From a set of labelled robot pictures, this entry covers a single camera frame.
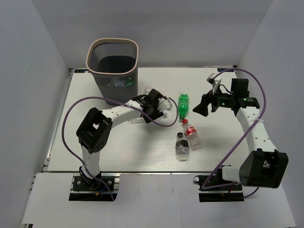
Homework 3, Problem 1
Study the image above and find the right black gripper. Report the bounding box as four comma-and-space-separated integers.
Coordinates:
193, 84, 235, 116

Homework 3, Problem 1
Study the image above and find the clear bottle orange cap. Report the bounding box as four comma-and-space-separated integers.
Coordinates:
143, 86, 152, 95

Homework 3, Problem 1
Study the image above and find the clear unlabelled plastic bottle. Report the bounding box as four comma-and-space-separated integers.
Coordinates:
130, 110, 167, 124

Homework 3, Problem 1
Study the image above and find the green bottle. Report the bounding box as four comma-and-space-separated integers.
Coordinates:
178, 94, 189, 120
124, 76, 133, 87

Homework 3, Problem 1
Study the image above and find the clear bottle blue orange label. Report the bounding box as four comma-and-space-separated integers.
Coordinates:
108, 77, 125, 87

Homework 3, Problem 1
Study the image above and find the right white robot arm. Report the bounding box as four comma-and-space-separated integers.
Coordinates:
193, 77, 289, 190

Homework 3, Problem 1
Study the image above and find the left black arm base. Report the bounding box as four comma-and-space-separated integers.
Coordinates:
69, 173, 120, 202

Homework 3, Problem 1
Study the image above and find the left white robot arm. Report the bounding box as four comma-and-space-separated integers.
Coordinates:
76, 89, 167, 190

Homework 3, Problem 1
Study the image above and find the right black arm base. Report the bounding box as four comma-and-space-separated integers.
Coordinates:
193, 175, 244, 202

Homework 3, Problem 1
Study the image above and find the grey mesh waste bin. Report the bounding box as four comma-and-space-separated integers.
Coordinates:
85, 38, 139, 105

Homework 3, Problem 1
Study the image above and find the clear bottle red label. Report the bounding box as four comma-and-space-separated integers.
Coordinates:
182, 119, 201, 150

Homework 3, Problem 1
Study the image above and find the clear bottle black label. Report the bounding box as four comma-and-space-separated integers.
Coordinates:
175, 132, 190, 161

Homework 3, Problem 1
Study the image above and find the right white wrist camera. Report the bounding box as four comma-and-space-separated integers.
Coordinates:
207, 73, 222, 95

